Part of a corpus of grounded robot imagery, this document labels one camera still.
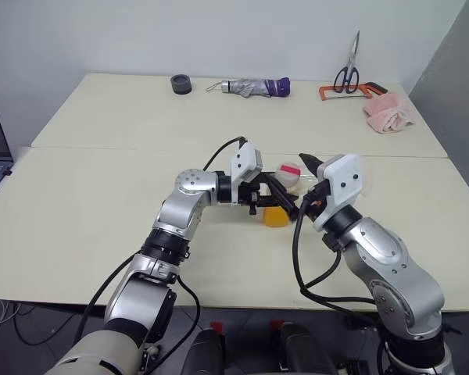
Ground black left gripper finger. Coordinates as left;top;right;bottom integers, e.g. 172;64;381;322
263;173;302;225

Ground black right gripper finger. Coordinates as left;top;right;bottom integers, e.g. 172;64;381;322
299;152;324;177

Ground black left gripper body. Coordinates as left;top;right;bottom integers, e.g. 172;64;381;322
238;173;289;216

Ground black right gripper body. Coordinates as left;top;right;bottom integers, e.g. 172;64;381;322
303;178;331;220

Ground orange drink bottle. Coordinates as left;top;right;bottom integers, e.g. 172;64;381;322
263;175;303;229

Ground orange black hacksaw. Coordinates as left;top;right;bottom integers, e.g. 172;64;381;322
318;81;388;102

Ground pink towel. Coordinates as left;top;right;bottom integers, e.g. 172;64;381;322
362;91;417;135

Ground folded silver purple umbrella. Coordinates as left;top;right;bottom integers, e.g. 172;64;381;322
206;77;292;98

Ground dark rounded shape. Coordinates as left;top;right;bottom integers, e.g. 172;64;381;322
181;327;226;375
277;322;339;375

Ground black metal clamp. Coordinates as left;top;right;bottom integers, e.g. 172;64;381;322
141;343;160;375

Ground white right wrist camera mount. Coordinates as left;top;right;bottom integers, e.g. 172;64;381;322
314;153;365;232

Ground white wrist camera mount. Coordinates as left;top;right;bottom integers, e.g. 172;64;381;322
229;142;264;205
314;153;365;232

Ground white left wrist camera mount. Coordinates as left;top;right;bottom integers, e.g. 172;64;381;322
229;142;264;205

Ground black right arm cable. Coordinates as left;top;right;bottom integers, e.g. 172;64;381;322
292;187;380;313

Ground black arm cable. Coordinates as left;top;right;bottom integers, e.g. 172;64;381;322
292;187;380;313
73;135;248;355

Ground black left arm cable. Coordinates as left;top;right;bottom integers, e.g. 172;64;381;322
73;135;248;355

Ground black handled scissors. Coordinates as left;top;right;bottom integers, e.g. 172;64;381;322
333;30;362;94

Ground black floor cable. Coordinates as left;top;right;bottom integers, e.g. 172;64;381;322
13;303;85;347

